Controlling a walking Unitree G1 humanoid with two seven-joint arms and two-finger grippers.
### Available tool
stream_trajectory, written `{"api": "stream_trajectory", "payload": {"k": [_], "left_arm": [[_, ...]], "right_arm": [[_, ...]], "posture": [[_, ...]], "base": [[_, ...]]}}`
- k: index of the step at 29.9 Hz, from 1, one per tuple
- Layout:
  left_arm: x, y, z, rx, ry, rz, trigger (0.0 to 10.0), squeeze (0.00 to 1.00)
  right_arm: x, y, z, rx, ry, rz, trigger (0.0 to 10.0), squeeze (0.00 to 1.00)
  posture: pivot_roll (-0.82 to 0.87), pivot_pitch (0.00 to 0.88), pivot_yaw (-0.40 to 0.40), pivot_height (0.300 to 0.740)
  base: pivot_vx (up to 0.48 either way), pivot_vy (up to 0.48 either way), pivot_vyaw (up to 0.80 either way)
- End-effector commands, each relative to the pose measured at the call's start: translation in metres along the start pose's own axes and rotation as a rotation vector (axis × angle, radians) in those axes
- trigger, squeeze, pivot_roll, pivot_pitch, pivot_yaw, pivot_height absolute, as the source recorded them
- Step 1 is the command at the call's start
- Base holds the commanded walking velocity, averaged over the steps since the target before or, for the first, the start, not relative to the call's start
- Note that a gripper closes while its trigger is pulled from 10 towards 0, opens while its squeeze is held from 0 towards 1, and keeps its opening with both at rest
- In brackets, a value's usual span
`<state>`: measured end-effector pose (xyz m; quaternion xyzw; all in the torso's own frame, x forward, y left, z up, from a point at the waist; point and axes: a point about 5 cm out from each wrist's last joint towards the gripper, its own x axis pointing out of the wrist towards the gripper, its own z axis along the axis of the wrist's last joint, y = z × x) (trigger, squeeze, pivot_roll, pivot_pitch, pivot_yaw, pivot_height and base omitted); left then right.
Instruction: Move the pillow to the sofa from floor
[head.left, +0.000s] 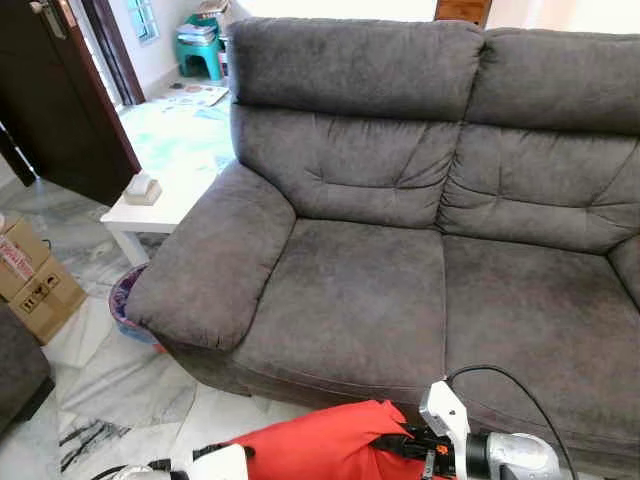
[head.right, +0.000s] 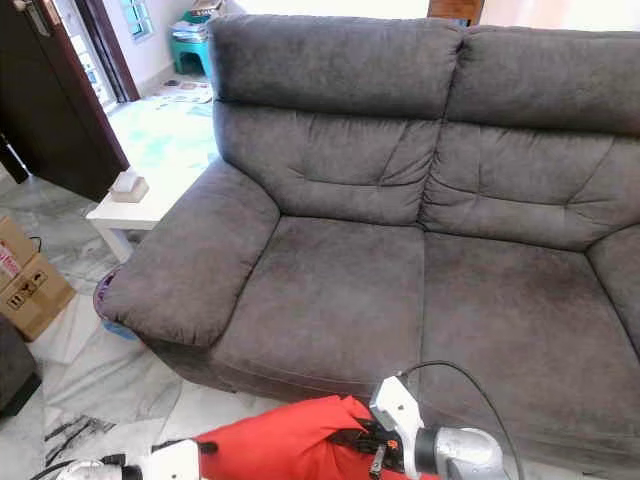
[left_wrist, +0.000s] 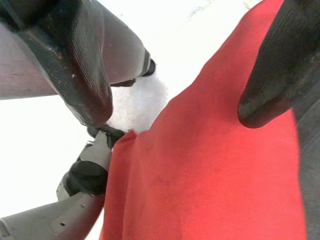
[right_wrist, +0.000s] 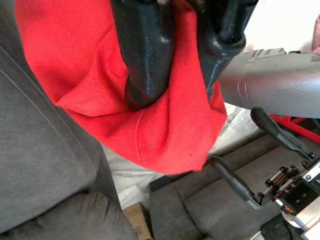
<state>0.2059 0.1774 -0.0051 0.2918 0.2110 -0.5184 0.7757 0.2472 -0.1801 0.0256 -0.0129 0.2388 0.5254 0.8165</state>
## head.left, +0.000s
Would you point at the red pillow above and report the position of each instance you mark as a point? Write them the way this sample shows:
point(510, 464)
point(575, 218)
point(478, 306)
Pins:
point(320, 450)

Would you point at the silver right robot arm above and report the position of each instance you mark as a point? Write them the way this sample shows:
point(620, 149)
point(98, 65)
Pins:
point(520, 460)

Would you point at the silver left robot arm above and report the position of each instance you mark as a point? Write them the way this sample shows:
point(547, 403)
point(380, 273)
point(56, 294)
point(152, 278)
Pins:
point(140, 473)

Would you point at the grey-brown suede two-seat sofa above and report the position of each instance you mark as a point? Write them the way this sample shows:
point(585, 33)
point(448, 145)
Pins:
point(400, 280)

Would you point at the printed floor mat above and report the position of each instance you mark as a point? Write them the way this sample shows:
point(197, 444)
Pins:
point(197, 95)

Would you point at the purple patterned basket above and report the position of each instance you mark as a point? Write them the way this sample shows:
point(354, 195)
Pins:
point(125, 305)

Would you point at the dark grey upholstered seat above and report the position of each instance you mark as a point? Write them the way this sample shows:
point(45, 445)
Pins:
point(20, 375)

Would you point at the white side table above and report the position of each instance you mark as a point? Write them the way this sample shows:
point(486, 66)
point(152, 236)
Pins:
point(165, 215)

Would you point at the brown cardboard box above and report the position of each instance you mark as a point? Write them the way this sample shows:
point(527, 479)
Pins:
point(35, 285)

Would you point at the beige tissue box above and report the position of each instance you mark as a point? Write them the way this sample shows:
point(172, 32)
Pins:
point(142, 190)

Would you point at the dark brown wooden door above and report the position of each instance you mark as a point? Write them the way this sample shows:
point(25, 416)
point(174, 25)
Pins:
point(55, 110)

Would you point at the teal plastic stool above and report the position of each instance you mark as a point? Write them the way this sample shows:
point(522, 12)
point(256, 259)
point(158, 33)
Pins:
point(200, 55)

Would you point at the stack of books and papers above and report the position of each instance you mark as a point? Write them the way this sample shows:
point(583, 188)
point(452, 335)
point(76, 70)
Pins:
point(203, 25)

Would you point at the brown wooden cabinet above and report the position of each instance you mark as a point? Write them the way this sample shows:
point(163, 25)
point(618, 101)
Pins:
point(463, 11)

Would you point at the louvred glass window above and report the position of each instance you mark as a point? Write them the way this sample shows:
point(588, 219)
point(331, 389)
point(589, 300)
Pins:
point(142, 20)

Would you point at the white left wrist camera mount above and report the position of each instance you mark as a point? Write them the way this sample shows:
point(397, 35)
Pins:
point(218, 466)

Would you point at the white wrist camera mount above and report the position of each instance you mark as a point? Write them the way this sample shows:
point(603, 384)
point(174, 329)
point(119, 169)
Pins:
point(218, 466)
point(446, 415)

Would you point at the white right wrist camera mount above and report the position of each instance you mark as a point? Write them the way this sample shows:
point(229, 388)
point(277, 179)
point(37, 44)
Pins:
point(446, 415)

